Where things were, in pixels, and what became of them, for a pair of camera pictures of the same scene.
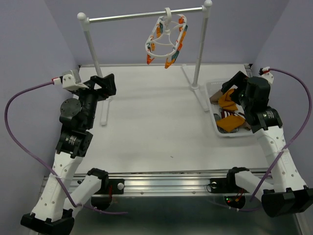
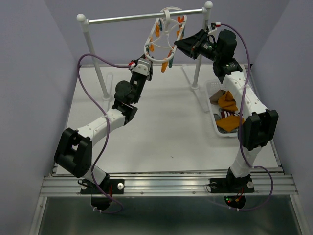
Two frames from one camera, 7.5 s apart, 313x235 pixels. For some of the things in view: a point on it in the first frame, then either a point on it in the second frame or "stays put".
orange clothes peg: x=149 y=59 → x=151 y=47
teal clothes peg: x=175 y=55 → x=170 y=61
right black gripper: x=240 y=79 → x=185 y=45
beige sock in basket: x=214 y=99 stays put
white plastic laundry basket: x=212 y=86 stays put
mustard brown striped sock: x=225 y=102 stays put
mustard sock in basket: x=230 y=122 stays put
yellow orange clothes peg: x=168 y=63 → x=164 y=66
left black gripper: x=107 y=83 → x=150 y=73
